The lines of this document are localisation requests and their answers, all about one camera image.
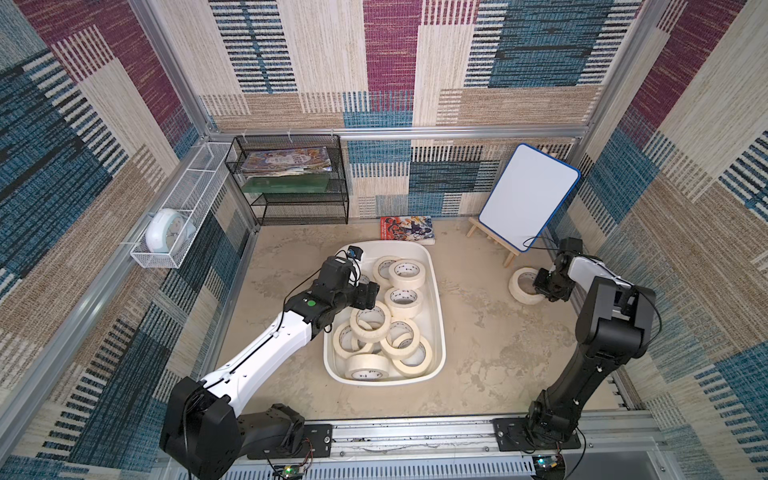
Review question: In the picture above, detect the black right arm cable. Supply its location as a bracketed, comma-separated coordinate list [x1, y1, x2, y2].
[521, 235, 565, 253]

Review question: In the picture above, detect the colourful book on shelf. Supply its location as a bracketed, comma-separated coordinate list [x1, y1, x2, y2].
[239, 147, 332, 177]

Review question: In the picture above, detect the green book on shelf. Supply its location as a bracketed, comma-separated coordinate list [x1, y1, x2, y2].
[241, 174, 331, 194]

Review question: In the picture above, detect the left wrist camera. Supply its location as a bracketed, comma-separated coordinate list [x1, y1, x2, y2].
[345, 245, 363, 262]

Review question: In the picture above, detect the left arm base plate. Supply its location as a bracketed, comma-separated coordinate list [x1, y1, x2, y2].
[244, 423, 334, 461]

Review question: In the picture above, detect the black wire shelf rack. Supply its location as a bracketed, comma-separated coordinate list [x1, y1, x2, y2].
[225, 134, 350, 226]

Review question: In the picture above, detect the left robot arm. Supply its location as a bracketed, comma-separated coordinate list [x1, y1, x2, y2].
[159, 246, 379, 479]

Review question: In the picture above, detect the white round alarm clock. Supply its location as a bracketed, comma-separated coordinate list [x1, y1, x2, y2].
[145, 208, 196, 253]

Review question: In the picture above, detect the blue framed whiteboard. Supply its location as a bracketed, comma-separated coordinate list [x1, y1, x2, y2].
[478, 143, 581, 253]

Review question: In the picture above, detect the colourful comic book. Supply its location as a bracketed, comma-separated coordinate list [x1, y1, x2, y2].
[380, 216, 436, 245]

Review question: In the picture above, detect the white wire wall basket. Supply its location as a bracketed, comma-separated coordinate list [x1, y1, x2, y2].
[131, 142, 230, 269]

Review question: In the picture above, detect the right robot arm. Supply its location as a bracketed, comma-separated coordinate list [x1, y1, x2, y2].
[525, 237, 661, 444]

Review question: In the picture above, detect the white plastic storage box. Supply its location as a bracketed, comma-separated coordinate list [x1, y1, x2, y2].
[323, 241, 446, 386]

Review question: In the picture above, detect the aluminium front rail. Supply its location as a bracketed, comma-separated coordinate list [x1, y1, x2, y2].
[155, 410, 667, 463]

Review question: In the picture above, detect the wooden easel stand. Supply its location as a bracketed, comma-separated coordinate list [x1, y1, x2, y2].
[466, 217, 520, 268]

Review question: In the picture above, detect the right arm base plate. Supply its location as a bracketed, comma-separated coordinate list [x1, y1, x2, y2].
[491, 417, 582, 454]

